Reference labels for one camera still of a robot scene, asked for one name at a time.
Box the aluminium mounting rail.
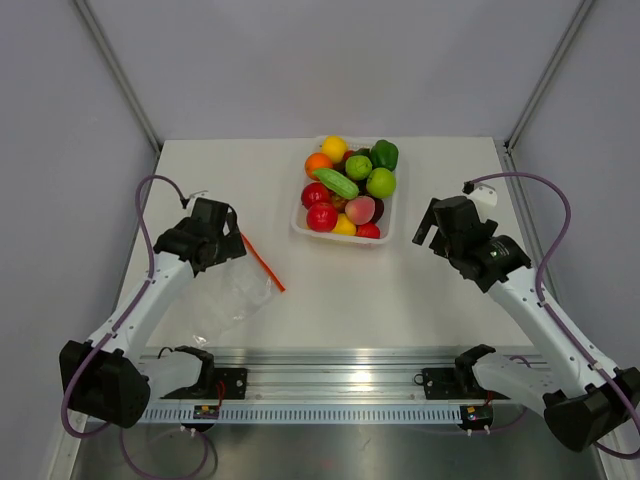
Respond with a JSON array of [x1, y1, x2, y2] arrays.
[[134, 347, 551, 404]]

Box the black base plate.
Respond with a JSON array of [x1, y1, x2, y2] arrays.
[[413, 367, 507, 401], [163, 367, 248, 400]]

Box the green bell pepper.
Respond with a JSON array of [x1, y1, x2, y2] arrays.
[[370, 139, 399, 172]]

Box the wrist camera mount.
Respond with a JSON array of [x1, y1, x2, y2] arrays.
[[181, 190, 210, 209], [462, 181, 498, 208]]

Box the green lime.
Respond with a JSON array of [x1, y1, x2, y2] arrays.
[[345, 155, 373, 181]]

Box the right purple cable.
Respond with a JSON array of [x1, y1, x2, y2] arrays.
[[462, 171, 640, 460]]

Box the dark purple fruit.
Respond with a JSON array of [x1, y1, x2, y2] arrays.
[[371, 198, 385, 224]]

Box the purple cable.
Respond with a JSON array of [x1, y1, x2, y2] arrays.
[[462, 171, 640, 460], [60, 174, 216, 479]]

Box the pink peach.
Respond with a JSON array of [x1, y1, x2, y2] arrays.
[[345, 196, 376, 225]]

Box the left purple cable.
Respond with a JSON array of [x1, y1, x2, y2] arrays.
[[60, 174, 216, 479]]

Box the red wrinkled fruit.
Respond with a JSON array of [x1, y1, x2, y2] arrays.
[[356, 222, 381, 239]]

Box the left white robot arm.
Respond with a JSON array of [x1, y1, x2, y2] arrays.
[[59, 197, 246, 428]]

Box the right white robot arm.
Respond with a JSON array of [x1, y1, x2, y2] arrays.
[[413, 196, 639, 452]]

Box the green apple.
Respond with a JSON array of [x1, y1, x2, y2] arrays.
[[366, 167, 396, 199]]

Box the white slotted cable duct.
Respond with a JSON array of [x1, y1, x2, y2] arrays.
[[140, 403, 462, 425]]

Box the yellow pepper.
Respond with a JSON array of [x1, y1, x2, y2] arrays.
[[332, 213, 357, 236]]

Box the orange fruit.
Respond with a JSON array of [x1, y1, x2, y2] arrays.
[[304, 152, 333, 181]]

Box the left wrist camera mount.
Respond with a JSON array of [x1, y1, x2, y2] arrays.
[[181, 190, 210, 209]]

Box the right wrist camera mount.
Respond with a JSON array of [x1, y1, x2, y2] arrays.
[[462, 181, 498, 208]]

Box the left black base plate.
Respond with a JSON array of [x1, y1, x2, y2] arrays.
[[163, 367, 248, 400]]

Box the green cucumber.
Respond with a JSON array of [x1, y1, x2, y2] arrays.
[[315, 169, 359, 200]]

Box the yellow lemon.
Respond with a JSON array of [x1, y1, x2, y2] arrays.
[[321, 135, 348, 164]]

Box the clear zip top bag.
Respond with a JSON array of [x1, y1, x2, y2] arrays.
[[175, 236, 286, 348]]

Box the red apple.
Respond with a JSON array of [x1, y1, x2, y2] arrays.
[[300, 182, 331, 210], [306, 202, 339, 233]]

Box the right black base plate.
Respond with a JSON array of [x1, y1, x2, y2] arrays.
[[413, 367, 507, 401]]

